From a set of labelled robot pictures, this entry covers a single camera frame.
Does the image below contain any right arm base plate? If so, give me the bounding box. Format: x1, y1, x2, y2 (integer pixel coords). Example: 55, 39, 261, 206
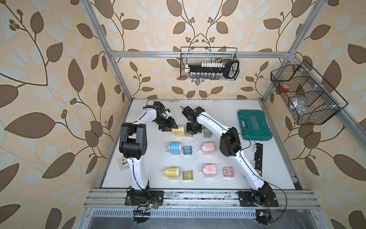
238, 191, 279, 207

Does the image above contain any aluminium front rail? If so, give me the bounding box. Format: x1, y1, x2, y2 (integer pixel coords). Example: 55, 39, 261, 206
84, 189, 321, 210

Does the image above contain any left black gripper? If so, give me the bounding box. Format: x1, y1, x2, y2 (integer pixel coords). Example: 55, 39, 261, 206
153, 116, 178, 131

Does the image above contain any black socket holder rail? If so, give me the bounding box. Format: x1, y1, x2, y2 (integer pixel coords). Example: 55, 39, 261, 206
183, 60, 240, 81

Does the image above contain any pink sharpener row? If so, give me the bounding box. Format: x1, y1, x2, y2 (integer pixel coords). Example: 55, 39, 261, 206
199, 164, 217, 178
198, 142, 215, 155

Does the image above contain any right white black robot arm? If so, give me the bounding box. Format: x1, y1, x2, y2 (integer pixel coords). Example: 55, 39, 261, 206
182, 106, 273, 206

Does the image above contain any clear plastic bag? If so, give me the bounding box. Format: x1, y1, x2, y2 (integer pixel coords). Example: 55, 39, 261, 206
289, 95, 310, 115

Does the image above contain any blue transparent tray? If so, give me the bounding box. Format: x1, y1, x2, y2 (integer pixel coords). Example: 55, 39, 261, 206
183, 146, 193, 156

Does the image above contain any black wire basket back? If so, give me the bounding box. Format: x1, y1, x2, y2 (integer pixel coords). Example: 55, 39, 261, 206
180, 46, 240, 81

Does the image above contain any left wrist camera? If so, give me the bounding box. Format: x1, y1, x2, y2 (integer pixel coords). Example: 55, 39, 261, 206
162, 109, 172, 119

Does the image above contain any yellow tray top row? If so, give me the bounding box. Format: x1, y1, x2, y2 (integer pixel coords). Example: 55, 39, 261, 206
185, 131, 193, 137

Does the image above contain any pink sharpener bottom row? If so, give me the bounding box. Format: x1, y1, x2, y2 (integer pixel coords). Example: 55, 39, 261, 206
199, 164, 217, 178

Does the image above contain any yellow tray row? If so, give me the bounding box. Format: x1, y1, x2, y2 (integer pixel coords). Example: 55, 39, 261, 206
182, 170, 193, 181
185, 131, 193, 137

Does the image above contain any pink sharpener middle row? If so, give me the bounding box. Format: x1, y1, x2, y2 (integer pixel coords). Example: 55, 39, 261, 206
198, 142, 215, 155

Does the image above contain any green plastic tool case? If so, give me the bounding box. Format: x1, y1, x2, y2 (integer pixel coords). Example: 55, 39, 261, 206
237, 110, 273, 141

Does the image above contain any black wire basket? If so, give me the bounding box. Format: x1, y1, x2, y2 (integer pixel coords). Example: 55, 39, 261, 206
180, 46, 240, 81
271, 60, 348, 125

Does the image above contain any yellow tray bottom row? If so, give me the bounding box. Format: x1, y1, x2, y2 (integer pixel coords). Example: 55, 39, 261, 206
182, 170, 193, 181

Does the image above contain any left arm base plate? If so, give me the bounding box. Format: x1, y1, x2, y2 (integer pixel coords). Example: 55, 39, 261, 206
125, 189, 164, 209

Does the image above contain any green pencil sharpener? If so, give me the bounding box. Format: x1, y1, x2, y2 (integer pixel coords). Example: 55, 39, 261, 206
202, 127, 213, 138

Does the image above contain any black socket rail on table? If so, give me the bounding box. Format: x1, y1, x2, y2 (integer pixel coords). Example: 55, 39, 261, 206
250, 141, 263, 176

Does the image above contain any black wire basket right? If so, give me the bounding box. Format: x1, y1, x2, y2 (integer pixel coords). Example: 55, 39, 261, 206
271, 60, 348, 125

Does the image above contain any yellow sharpener top row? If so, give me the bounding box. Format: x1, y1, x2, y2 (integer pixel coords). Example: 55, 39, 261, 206
171, 126, 185, 137

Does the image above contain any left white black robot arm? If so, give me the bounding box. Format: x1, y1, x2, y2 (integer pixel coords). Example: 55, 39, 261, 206
119, 101, 178, 197

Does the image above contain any blue pencil sharpener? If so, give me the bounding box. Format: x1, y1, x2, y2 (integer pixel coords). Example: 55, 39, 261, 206
167, 142, 182, 155

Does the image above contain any pink tray bottom row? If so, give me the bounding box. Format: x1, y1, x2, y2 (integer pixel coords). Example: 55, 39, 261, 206
223, 167, 235, 178

